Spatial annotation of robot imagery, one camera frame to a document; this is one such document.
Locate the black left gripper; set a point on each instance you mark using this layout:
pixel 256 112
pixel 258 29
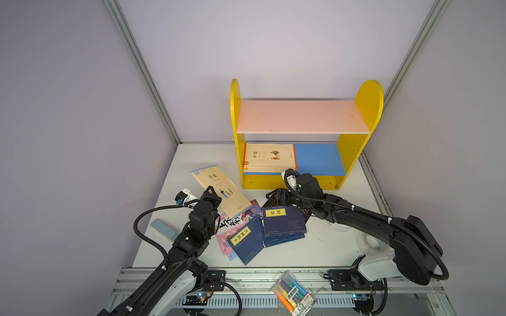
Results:
pixel 211 195

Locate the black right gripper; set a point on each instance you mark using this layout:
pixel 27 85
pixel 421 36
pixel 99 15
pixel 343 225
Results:
pixel 282 196

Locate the cream book blue edge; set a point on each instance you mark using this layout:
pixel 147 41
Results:
pixel 234 201

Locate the dark blue book yellow label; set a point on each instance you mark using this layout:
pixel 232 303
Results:
pixel 283 221

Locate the cream book red edge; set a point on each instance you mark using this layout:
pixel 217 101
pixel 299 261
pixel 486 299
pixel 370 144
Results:
pixel 267 159

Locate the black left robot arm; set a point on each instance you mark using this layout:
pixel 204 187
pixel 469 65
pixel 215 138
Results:
pixel 180 270

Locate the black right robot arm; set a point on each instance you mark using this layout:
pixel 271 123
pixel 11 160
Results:
pixel 416 253

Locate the pink children's book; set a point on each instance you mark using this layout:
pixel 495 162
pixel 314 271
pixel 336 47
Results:
pixel 230 226

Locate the light blue thin book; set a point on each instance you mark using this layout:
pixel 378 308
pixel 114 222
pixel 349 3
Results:
pixel 232 255

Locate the dark blue bottom book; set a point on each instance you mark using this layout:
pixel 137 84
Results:
pixel 247 243

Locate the yellow shelf pink blue boards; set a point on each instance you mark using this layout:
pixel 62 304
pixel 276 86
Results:
pixel 352 121

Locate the white tape roll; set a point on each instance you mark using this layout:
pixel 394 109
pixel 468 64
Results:
pixel 368 244

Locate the pack of coloured markers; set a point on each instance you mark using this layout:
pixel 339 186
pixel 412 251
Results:
pixel 293 296

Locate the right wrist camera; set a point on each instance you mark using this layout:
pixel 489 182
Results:
pixel 290 178

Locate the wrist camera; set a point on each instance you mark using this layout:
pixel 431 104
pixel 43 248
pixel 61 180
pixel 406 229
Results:
pixel 290 178
pixel 185 197

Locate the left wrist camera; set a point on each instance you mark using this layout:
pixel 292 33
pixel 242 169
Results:
pixel 185 197

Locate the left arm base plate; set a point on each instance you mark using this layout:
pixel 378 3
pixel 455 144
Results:
pixel 212 277

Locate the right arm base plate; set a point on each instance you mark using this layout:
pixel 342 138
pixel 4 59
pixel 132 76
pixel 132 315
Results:
pixel 351 279

